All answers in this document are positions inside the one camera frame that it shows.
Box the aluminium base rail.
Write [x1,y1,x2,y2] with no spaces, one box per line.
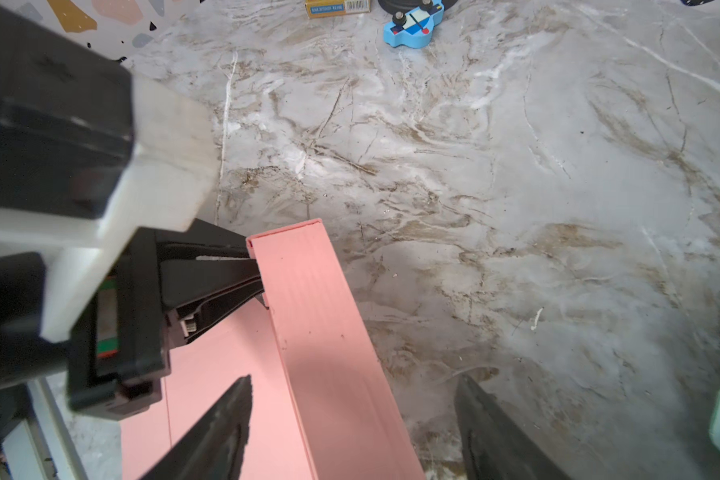
[0,377,88,479]

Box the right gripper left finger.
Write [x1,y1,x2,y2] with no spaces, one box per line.
[142,376,253,480]

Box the small blue toy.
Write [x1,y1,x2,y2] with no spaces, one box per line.
[383,0,445,49]

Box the small pink card box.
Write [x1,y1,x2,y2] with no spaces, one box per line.
[304,0,371,18]

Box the black microphone stand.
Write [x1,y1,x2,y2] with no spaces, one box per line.
[378,0,457,14]

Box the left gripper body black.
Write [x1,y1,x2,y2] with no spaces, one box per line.
[0,229,170,420]

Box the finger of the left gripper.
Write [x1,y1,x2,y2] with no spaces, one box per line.
[155,219,264,312]

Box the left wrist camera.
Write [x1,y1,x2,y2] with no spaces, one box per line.
[0,5,220,342]

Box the pink paper box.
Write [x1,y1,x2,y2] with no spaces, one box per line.
[120,219,424,479]

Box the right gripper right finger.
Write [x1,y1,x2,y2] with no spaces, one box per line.
[454,374,569,480]

